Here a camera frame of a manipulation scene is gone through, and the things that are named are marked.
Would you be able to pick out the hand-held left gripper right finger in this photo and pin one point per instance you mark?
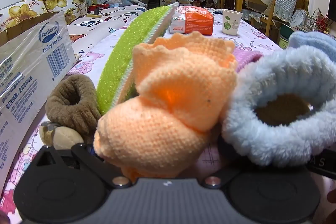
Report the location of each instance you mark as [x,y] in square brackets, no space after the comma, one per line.
[223,161]

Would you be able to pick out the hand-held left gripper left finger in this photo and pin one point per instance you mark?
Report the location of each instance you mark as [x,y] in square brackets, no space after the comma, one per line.
[86,154]

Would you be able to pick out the beige plush bear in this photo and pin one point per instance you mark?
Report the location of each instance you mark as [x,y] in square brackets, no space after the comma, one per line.
[65,136]

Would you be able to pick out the brown fluffy scrunchie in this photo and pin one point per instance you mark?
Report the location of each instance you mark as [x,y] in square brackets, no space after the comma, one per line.
[78,113]

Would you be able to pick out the orange knitted sock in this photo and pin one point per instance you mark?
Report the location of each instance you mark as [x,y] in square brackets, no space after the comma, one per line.
[157,121]

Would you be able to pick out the pink fuzzy cloth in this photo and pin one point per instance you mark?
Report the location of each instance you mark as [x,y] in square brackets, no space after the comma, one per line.
[246,58]

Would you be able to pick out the green sponge cloth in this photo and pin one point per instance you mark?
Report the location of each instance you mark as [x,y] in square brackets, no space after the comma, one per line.
[123,50]

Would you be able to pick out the cardboard box with plastic wrap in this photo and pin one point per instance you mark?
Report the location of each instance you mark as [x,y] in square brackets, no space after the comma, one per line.
[26,61]

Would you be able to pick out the sofa with cartoon cover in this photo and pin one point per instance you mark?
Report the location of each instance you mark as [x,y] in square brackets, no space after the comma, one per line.
[105,19]

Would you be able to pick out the green bucket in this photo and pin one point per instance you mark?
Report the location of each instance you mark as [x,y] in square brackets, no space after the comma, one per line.
[284,37]

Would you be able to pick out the white paper cup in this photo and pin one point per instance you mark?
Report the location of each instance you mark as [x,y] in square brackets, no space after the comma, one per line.
[231,22]

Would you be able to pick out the orange white tissue packet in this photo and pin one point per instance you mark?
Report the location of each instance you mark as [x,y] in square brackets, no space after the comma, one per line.
[197,22]

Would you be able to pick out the red flower bunch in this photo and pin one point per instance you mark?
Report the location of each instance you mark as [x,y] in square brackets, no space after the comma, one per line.
[321,22]

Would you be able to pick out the red flat box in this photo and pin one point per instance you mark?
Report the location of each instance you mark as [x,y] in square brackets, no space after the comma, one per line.
[99,7]

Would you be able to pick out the wooden chair with cloth covers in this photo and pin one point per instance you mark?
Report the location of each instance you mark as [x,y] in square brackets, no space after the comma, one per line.
[283,1]

